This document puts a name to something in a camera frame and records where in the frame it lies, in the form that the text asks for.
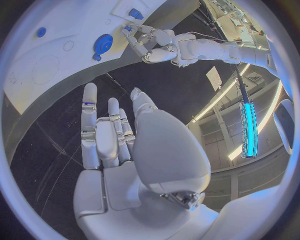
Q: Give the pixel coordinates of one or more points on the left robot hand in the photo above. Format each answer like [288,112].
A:
[161,54]

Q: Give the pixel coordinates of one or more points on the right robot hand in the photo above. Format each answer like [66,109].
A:
[168,150]

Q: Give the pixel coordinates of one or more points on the blue gear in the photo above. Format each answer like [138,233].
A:
[103,44]

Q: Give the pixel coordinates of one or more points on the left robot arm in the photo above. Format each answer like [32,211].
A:
[211,48]

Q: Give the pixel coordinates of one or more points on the white task board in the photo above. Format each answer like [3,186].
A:
[58,61]

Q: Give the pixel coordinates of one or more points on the blue plug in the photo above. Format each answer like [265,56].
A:
[134,12]

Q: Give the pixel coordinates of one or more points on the glowing light bar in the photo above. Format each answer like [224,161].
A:
[249,131]

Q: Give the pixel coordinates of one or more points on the dark lamp pole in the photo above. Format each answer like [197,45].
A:
[241,84]

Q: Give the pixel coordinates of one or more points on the small blue peg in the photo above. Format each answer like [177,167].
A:
[41,31]

